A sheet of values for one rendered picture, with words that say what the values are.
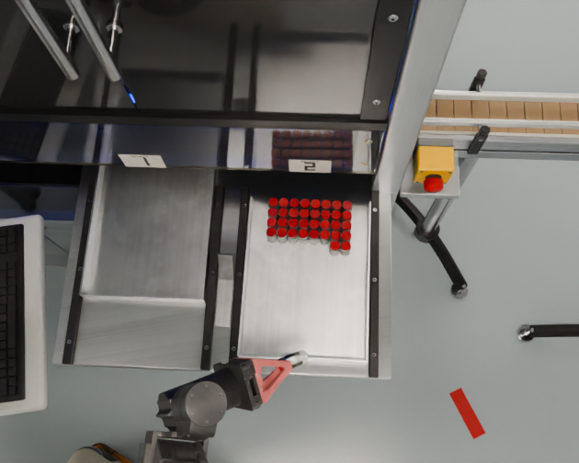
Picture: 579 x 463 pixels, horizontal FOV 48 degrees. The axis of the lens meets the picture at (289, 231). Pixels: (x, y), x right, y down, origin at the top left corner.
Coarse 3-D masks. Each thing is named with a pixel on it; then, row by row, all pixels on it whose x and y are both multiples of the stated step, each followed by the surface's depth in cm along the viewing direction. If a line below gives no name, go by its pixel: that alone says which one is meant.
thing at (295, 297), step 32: (256, 224) 141; (288, 224) 141; (352, 224) 140; (256, 256) 139; (288, 256) 138; (320, 256) 138; (352, 256) 138; (256, 288) 136; (288, 288) 136; (320, 288) 136; (352, 288) 136; (256, 320) 134; (288, 320) 134; (320, 320) 134; (352, 320) 134; (256, 352) 132; (288, 352) 132; (320, 352) 132; (352, 352) 132
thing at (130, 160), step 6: (120, 156) 129; (126, 156) 129; (132, 156) 129; (138, 156) 129; (144, 156) 129; (150, 156) 129; (156, 156) 128; (126, 162) 132; (132, 162) 132; (138, 162) 132; (144, 162) 131; (150, 162) 131; (156, 162) 131; (162, 162) 131
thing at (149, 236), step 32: (96, 192) 141; (128, 192) 144; (160, 192) 144; (192, 192) 144; (96, 224) 142; (128, 224) 142; (160, 224) 142; (192, 224) 141; (96, 256) 140; (128, 256) 140; (160, 256) 139; (192, 256) 139; (96, 288) 138; (128, 288) 137; (160, 288) 137; (192, 288) 137
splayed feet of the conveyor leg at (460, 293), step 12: (408, 204) 222; (408, 216) 223; (420, 216) 219; (420, 228) 217; (420, 240) 219; (432, 240) 217; (444, 252) 216; (444, 264) 217; (456, 276) 217; (456, 288) 219
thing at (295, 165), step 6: (294, 162) 128; (300, 162) 128; (306, 162) 128; (312, 162) 127; (318, 162) 127; (324, 162) 127; (330, 162) 127; (294, 168) 131; (300, 168) 131; (312, 168) 131; (318, 168) 130; (324, 168) 130; (330, 168) 130
